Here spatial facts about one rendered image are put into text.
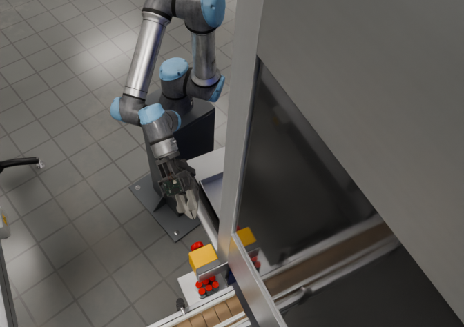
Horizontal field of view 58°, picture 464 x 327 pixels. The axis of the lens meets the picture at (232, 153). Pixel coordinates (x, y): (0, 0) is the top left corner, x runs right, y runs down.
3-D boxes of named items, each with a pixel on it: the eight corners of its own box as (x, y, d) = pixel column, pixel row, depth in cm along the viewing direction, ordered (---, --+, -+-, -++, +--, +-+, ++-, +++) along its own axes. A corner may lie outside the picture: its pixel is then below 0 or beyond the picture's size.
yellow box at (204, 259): (220, 272, 124) (221, 263, 119) (198, 283, 122) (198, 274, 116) (209, 250, 128) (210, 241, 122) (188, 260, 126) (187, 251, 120)
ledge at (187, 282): (233, 302, 129) (234, 301, 128) (195, 321, 125) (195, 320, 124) (214, 263, 136) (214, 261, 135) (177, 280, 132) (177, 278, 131)
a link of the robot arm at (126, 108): (145, -35, 129) (103, 117, 130) (178, -28, 127) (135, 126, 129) (157, -20, 140) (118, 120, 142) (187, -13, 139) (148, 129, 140)
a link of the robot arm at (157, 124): (165, 101, 127) (155, 102, 119) (178, 135, 128) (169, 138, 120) (143, 110, 129) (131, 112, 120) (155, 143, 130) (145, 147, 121)
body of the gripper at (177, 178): (163, 200, 122) (148, 162, 121) (175, 192, 130) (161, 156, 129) (186, 193, 119) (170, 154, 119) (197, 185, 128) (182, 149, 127)
